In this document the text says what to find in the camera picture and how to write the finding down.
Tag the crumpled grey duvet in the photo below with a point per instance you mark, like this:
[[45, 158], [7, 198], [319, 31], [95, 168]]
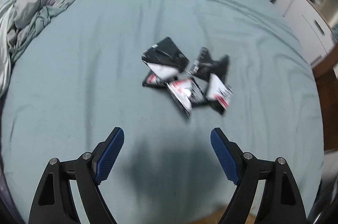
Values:
[[23, 18]]

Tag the black deer-print snack packet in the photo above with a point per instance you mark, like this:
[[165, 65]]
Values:
[[169, 51], [159, 73], [219, 92], [208, 63], [184, 93]]

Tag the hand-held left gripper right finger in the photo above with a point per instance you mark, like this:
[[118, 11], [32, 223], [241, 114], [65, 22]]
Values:
[[224, 155]]

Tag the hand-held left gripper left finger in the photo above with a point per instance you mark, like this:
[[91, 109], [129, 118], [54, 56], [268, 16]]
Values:
[[109, 158]]

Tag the white cabinet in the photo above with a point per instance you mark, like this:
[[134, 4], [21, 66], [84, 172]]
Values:
[[298, 10]]

